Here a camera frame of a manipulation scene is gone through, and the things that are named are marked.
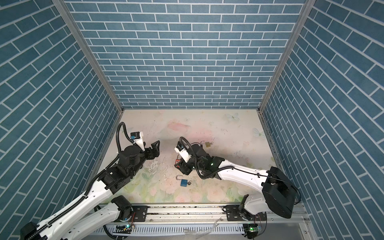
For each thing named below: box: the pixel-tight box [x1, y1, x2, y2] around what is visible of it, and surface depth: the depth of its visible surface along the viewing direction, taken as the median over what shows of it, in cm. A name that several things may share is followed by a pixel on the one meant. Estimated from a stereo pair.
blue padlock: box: [176, 174, 188, 187], surface depth 86 cm
